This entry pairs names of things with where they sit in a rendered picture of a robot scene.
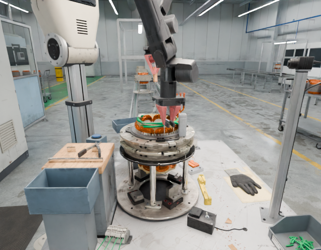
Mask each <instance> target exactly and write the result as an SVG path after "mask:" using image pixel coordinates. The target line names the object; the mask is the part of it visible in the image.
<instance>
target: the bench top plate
mask: <svg viewBox="0 0 321 250"><path fill-rule="evenodd" d="M197 144H198V145H199V147H200V148H201V149H200V150H195V153H194V155H193V157H194V158H192V157H191V158H190V160H193V161H194V162H197V163H198V164H199V166H201V167H203V168H204V171H202V172H199V173H196V174H193V175H190V174H189V173H188V176H189V177H190V178H191V179H192V180H193V181H194V182H195V183H196V185H197V186H198V189H199V198H198V201H197V203H196V204H195V207H199V208H202V209H203V210H205V211H206V210H207V211H208V212H211V213H214V214H216V224H215V227H218V228H220V229H224V230H228V229H229V230H230V229H233V228H236V229H242V228H244V227H245V228H247V229H248V231H244V230H231V231H223V230H219V229H217V228H214V231H213V234H212V235H210V234H207V233H205V232H202V231H199V230H197V229H194V228H191V227H188V226H187V215H188V214H189V212H190V210H189V211H188V212H186V213H184V214H183V215H180V216H178V217H174V218H171V219H165V220H149V219H143V218H139V217H136V216H134V215H131V214H130V213H128V212H126V211H125V210H124V209H123V208H122V207H121V206H120V205H119V204H118V203H117V207H116V211H115V214H114V218H113V222H112V225H113V226H115V225H116V226H120V227H128V229H129V230H130V235H133V238H132V240H131V243H130V244H129V243H126V244H122V243H121V245H120V249H119V250H231V249H230V248H229V246H228V245H230V244H233V245H234V246H235V247H236V248H237V249H238V250H277V248H276V247H275V246H274V244H273V243H272V241H271V240H270V238H269V236H268V231H269V229H268V227H269V226H272V225H273V224H269V223H264V222H262V221H261V215H260V206H261V207H266V208H269V205H270V201H261V202H250V203H242V202H241V200H240V199H239V198H238V196H237V195H236V194H235V193H234V191H233V190H232V189H231V187H230V186H229V185H228V183H227V182H226V181H225V180H224V178H223V177H229V174H228V173H227V172H226V171H225V170H227V169H229V168H239V169H240V170H241V171H242V172H246V171H245V170H244V169H243V167H246V166H247V165H246V164H245V163H244V162H243V161H242V160H241V159H240V158H239V157H238V156H237V155H236V154H235V153H234V152H233V151H232V150H231V149H230V148H229V147H228V146H227V145H226V144H225V143H224V142H223V141H222V140H203V141H198V142H197ZM247 167H248V166H247ZM248 168H249V167H248ZM249 169H250V168H249ZM250 171H251V172H252V173H253V174H254V175H256V174H255V173H254V172H253V171H252V170H251V169H250ZM202 174H204V177H205V180H206V185H205V188H206V190H207V193H208V195H209V196H211V197H212V204H211V205H206V206H205V205H204V197H203V194H202V191H201V189H200V186H199V183H198V180H197V178H198V176H199V175H202ZM115 175H116V188H117V187H118V185H119V184H120V182H121V181H122V180H123V179H124V178H126V177H127V176H128V164H127V160H125V161H124V162H122V163H120V164H119V165H117V166H116V167H115ZM256 176H257V175H256ZM257 177H258V176H257ZM258 178H259V177H258ZM259 179H260V178H259ZM260 180H261V179H260ZM261 181H262V182H263V183H264V184H265V185H263V186H264V187H265V188H266V189H267V190H268V191H269V192H270V193H271V194H272V189H271V188H270V187H269V186H268V185H267V184H266V183H265V182H264V181H263V180H261ZM280 211H283V213H284V216H288V215H296V213H295V212H294V211H293V210H292V209H291V208H290V207H289V206H288V205H287V204H286V203H285V202H284V201H283V200H282V202H281V207H280ZM228 218H229V219H230V220H231V221H232V224H230V223H225V222H226V220H227V219H228ZM227 226H228V227H227ZM231 232H232V233H231ZM228 236H229V237H228ZM237 244H238V245H237Z"/></svg>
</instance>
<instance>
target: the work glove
mask: <svg viewBox="0 0 321 250"><path fill-rule="evenodd" d="M225 171H226V172H227V173H228V174H229V176H230V180H231V183H232V186H233V187H234V188H237V187H238V186H239V187H241V188H242V189H243V190H244V191H245V192H246V193H247V194H250V195H252V196H254V195H255V194H258V191H257V189H256V187H257V188H259V189H262V187H261V186H260V185H259V184H257V183H256V182H255V181H254V180H253V179H252V178H250V177H249V176H247V175H245V174H242V173H240V172H239V171H238V170H237V169H227V170H225ZM255 186H256V187H255Z"/></svg>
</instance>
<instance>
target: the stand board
mask: <svg viewBox="0 0 321 250"><path fill-rule="evenodd" d="M94 144H95V143H67V144H66V145H65V146H64V147H63V148H62V149H61V150H60V151H58V152H57V153H56V154H55V155H54V156H53V158H79V157H78V153H79V152H80V151H81V150H83V149H84V148H86V149H87V148H88V147H90V146H92V145H94ZM99 146H100V149H101V157H103V162H47V163H46V164H45V165H44V166H43V167H42V170H43V169H44V168H99V174H102V173H103V172H104V169H105V167H106V165H107V163H108V161H109V159H110V157H111V155H112V152H113V150H114V143H100V144H99ZM67 147H75V148H76V152H68V151H67ZM81 158H99V155H98V152H92V149H90V150H88V151H87V153H86V154H84V155H83V156H82V157H81Z"/></svg>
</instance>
